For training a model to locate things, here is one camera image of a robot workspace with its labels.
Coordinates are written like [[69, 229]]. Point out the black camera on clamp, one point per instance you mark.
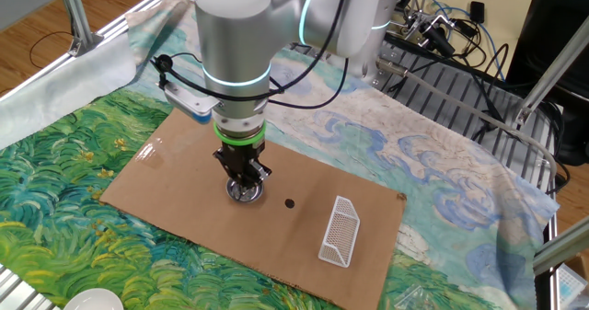
[[437, 36]]

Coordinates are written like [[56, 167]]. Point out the black computer case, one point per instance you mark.
[[552, 48]]

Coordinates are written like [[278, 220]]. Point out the painted landscape tablecloth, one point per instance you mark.
[[69, 209]]

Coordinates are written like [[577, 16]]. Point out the brown cardboard sheet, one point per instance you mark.
[[184, 199]]

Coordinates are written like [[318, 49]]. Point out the white mesh goal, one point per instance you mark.
[[341, 234]]

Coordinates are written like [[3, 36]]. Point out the clear bag of screws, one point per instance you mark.
[[412, 298]]

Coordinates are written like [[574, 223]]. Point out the black round dot marker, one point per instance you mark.
[[289, 203]]

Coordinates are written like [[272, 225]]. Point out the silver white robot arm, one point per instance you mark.
[[230, 25]]

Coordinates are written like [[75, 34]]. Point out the black power adapter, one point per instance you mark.
[[477, 11]]

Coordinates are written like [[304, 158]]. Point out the clear tape patch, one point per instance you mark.
[[149, 153]]

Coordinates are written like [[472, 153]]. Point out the aluminium frame strut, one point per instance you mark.
[[547, 66], [561, 248]]

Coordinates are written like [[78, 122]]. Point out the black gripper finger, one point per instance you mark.
[[225, 163], [260, 173]]

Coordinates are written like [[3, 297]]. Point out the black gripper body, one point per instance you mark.
[[244, 156]]

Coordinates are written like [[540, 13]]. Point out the aluminium strut with foot bracket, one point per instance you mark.
[[76, 15]]

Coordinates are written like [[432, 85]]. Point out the clear plastic parts box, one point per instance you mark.
[[573, 287]]

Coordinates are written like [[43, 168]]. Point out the round stainless steel plate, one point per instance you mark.
[[237, 196]]

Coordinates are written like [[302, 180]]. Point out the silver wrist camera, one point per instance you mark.
[[188, 100]]

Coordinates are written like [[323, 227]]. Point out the white bowl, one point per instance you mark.
[[94, 301]]

